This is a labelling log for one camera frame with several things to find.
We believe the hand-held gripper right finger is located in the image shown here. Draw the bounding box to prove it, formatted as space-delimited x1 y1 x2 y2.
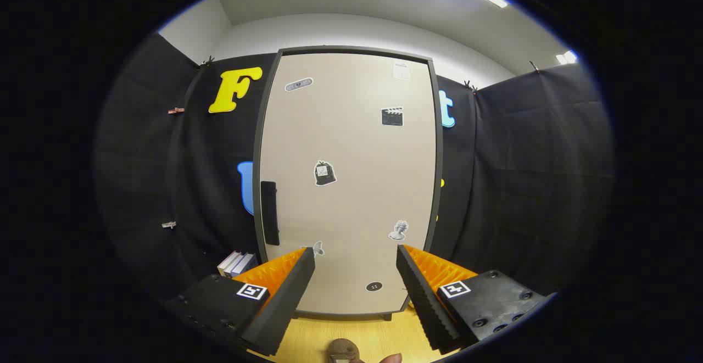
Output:
396 244 551 353

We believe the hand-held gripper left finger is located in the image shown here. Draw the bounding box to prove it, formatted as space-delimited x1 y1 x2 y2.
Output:
164 247 316 357

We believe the brown fuzzy shoe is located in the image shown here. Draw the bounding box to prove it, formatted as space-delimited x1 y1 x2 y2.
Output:
328 338 359 363

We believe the beige shoe cabinet door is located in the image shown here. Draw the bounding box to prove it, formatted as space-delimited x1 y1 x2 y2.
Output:
259 53 438 315

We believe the grey shoe cabinet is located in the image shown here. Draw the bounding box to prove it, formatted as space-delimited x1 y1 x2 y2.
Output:
253 46 444 321

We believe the blue book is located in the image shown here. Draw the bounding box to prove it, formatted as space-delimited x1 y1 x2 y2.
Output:
232 253 258 278

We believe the black backdrop cloth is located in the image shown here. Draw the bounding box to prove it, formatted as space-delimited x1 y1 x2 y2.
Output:
93 33 613 309

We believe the black door handle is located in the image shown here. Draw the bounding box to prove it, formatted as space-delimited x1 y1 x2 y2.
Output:
260 181 280 246

